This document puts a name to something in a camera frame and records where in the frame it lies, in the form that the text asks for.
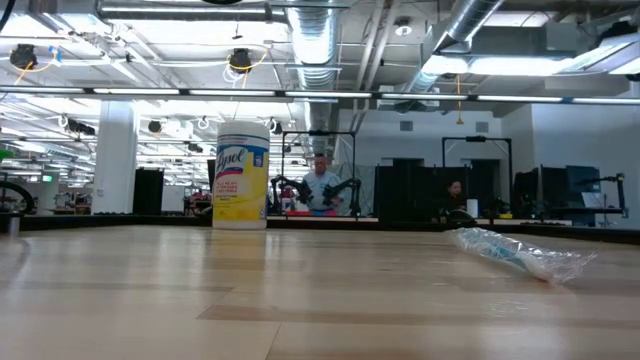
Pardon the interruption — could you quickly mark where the light blue bagged toothbrush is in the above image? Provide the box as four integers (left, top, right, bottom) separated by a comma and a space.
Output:
447, 227, 599, 285

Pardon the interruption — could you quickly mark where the standing person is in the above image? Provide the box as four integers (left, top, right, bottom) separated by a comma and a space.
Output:
302, 153, 346, 216

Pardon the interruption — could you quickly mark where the red background tray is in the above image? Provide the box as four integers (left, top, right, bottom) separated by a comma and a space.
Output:
284, 209, 342, 218

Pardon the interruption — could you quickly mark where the yellow white wipes canister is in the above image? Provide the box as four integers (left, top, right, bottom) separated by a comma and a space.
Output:
212, 119, 272, 230

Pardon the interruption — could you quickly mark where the seated person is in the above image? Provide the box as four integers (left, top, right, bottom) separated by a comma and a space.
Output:
442, 179, 467, 221

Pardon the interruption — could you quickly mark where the overhead bar with light strips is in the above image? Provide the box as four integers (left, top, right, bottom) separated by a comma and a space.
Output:
0, 84, 640, 105

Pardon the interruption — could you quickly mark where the black partition panel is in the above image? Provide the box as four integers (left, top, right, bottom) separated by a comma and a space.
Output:
133, 167, 165, 216

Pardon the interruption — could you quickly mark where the white pillar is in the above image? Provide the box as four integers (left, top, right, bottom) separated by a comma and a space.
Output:
92, 99, 139, 215

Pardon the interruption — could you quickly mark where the dark background monitor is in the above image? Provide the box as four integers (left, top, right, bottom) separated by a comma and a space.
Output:
564, 164, 602, 211

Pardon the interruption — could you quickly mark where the black curved hoop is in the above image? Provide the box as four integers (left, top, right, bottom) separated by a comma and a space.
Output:
0, 179, 37, 216

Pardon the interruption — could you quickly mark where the black frame stand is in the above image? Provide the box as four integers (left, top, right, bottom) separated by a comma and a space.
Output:
281, 129, 357, 214
441, 135, 514, 211

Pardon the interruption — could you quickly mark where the black partition wall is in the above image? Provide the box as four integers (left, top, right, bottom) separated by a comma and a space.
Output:
374, 158, 511, 226

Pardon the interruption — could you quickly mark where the ribbed silver ventilation duct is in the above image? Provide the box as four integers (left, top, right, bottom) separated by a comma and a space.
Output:
287, 4, 342, 166

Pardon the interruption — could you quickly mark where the black ceiling cable reel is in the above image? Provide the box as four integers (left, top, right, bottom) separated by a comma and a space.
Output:
9, 43, 39, 70
228, 47, 254, 75

